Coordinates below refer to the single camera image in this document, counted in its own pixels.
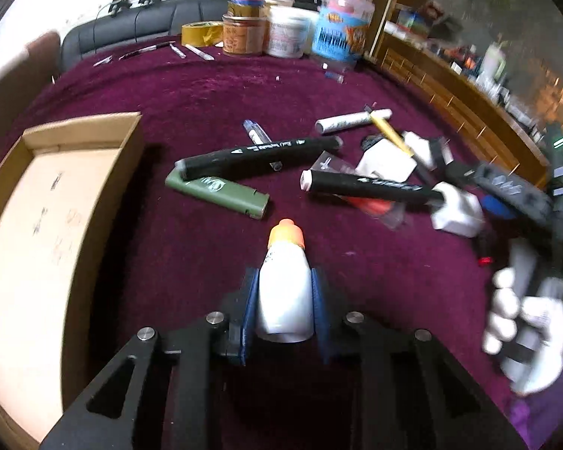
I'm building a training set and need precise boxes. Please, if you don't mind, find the white bottle orange cap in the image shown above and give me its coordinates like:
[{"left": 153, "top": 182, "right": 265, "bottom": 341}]
[{"left": 256, "top": 218, "right": 314, "bottom": 344}]

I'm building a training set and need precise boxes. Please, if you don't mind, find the clear packet red candle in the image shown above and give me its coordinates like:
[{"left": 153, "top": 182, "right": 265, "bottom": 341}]
[{"left": 311, "top": 151, "right": 406, "bottom": 230}]

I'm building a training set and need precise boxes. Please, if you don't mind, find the white charger plug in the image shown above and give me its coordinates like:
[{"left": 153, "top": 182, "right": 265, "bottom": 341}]
[{"left": 356, "top": 139, "right": 417, "bottom": 183}]

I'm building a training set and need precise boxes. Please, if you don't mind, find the yellow black mechanical pencil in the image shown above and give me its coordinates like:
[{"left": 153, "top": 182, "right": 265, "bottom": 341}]
[{"left": 364, "top": 106, "right": 436, "bottom": 186}]

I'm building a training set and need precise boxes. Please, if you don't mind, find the green lighter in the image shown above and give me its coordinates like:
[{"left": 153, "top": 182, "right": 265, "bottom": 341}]
[{"left": 164, "top": 169, "right": 269, "bottom": 219}]

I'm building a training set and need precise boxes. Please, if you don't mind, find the black marker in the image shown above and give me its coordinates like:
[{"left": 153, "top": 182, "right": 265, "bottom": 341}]
[
  {"left": 300, "top": 169, "right": 446, "bottom": 206},
  {"left": 175, "top": 136, "right": 343, "bottom": 181}
]

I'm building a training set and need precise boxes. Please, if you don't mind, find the clear blue pen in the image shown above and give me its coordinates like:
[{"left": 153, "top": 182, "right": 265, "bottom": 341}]
[{"left": 243, "top": 120, "right": 271, "bottom": 145}]

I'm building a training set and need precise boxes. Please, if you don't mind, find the black pen red band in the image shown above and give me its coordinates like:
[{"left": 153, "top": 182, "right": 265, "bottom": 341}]
[{"left": 472, "top": 231, "right": 494, "bottom": 267}]

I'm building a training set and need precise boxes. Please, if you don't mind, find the black tape roll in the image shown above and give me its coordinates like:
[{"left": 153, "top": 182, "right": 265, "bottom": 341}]
[{"left": 428, "top": 137, "right": 453, "bottom": 170}]

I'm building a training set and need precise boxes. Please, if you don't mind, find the small white dropper bottle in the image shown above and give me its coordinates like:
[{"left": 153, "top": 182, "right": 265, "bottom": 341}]
[{"left": 403, "top": 131, "right": 436, "bottom": 171}]

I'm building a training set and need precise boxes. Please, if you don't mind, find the purple sleeved right forearm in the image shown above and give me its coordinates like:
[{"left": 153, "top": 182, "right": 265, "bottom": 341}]
[{"left": 507, "top": 371, "right": 563, "bottom": 449}]

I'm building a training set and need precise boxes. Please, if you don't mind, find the white gloved right hand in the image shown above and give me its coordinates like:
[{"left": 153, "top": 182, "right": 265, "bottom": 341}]
[{"left": 482, "top": 239, "right": 563, "bottom": 396}]

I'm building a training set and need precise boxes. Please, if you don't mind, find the wooden brick pattern cabinet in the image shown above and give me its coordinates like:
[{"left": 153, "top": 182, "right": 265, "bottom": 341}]
[{"left": 368, "top": 0, "right": 563, "bottom": 185}]

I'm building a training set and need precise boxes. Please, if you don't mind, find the black lipstick tube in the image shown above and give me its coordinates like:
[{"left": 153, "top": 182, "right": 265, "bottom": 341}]
[{"left": 360, "top": 134, "right": 384, "bottom": 152}]

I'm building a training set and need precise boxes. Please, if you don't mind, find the cardboard tray box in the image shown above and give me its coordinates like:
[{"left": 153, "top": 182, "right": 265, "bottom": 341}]
[{"left": 0, "top": 112, "right": 144, "bottom": 449}]

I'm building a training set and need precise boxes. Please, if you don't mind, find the white marker pen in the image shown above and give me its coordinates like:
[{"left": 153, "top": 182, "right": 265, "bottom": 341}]
[{"left": 315, "top": 109, "right": 393, "bottom": 135}]

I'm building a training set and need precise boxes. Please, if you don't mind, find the small blue clear cap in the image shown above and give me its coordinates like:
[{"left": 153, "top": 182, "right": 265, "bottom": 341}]
[{"left": 324, "top": 71, "right": 345, "bottom": 83}]

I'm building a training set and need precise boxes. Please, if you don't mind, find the maroon tablecloth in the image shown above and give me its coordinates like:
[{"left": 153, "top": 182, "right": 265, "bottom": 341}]
[{"left": 0, "top": 49, "right": 513, "bottom": 414}]

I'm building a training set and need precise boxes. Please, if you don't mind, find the blue label plastic jar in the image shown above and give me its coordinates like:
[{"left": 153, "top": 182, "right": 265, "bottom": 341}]
[{"left": 311, "top": 0, "right": 375, "bottom": 67}]

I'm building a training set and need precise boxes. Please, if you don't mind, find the white plastic tub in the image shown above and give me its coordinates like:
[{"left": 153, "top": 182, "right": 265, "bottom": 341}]
[{"left": 264, "top": 6, "right": 319, "bottom": 59}]

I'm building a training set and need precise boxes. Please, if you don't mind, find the white stick far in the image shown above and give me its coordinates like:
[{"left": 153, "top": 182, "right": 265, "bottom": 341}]
[{"left": 184, "top": 44, "right": 214, "bottom": 61}]

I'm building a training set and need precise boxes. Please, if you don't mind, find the brown armchair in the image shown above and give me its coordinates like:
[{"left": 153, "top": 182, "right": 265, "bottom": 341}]
[{"left": 0, "top": 30, "right": 61, "bottom": 144}]

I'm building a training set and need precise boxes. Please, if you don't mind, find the black pen far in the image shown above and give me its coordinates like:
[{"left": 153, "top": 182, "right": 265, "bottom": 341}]
[{"left": 117, "top": 42, "right": 172, "bottom": 61}]

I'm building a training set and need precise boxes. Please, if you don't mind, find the brown tin can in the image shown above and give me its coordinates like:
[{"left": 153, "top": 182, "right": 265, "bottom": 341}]
[{"left": 223, "top": 0, "right": 267, "bottom": 56}]

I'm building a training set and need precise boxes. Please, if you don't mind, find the yellow tape roll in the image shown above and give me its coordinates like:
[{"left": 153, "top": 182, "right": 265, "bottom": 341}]
[{"left": 181, "top": 21, "right": 223, "bottom": 48}]

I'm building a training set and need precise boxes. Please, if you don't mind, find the black leather sofa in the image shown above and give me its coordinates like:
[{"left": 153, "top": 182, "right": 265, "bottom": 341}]
[{"left": 60, "top": 0, "right": 230, "bottom": 72}]

